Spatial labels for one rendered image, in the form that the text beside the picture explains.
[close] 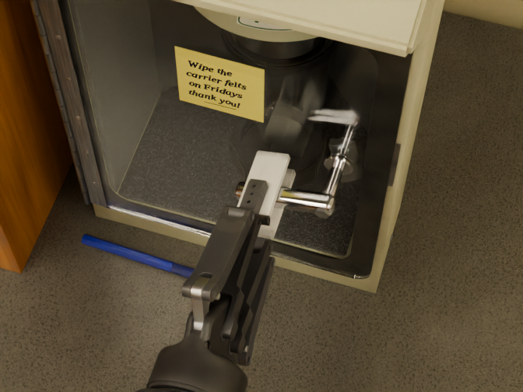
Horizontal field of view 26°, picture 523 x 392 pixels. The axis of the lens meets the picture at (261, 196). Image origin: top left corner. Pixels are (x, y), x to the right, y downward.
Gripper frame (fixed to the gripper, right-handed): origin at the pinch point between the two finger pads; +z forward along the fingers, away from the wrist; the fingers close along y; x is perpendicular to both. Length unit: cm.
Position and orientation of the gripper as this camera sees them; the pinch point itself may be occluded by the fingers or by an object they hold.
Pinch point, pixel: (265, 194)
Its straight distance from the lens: 98.5
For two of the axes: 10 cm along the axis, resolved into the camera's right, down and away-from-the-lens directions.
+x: -9.3, -1.3, 3.5
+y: -2.3, -5.5, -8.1
